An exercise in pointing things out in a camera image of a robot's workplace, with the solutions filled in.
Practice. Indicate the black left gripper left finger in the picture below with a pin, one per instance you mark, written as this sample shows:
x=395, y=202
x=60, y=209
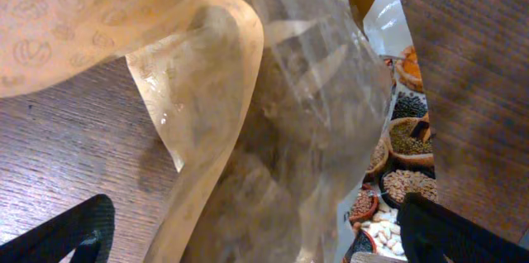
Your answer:
x=86, y=231

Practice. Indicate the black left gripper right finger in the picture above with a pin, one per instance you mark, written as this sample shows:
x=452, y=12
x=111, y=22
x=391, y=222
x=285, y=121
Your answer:
x=431, y=233

